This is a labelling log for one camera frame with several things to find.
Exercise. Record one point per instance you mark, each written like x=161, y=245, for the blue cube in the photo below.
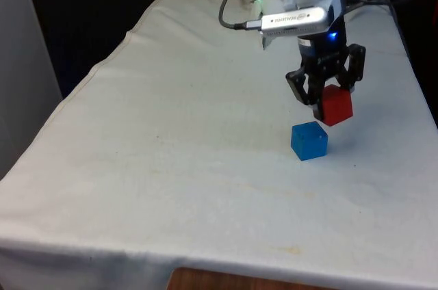
x=309, y=141

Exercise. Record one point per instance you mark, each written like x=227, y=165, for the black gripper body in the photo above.
x=320, y=45

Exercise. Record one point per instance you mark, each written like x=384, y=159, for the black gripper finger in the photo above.
x=304, y=86
x=352, y=67

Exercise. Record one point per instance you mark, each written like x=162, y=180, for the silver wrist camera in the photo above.
x=294, y=20

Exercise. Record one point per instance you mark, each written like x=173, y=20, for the red cube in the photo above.
x=337, y=105

